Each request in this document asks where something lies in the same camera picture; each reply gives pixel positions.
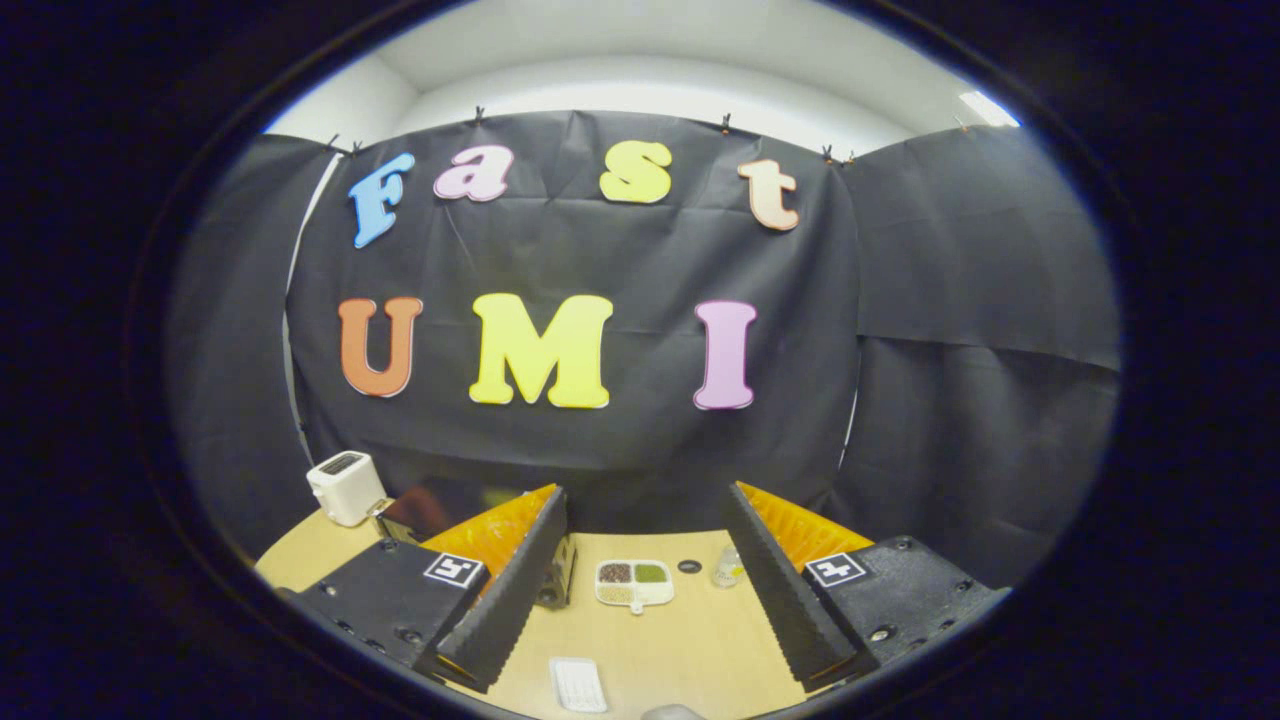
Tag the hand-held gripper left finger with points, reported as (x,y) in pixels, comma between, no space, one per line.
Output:
(520,590)

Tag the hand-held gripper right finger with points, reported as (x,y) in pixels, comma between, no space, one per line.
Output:
(775,600)

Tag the black toaster oven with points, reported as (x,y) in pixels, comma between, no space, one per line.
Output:
(557,580)

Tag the white rectangular food tray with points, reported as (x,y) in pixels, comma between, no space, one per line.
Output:
(578,685)

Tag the white pop-up toaster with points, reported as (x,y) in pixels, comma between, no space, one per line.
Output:
(345,490)

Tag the small clear glass bottle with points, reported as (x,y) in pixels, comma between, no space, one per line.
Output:
(728,570)

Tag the white divided dish of beans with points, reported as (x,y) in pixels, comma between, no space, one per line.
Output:
(655,594)

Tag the small metal object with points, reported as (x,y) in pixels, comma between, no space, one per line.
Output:
(380,518)

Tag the ceiling light panel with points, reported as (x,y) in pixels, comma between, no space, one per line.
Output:
(988,108)

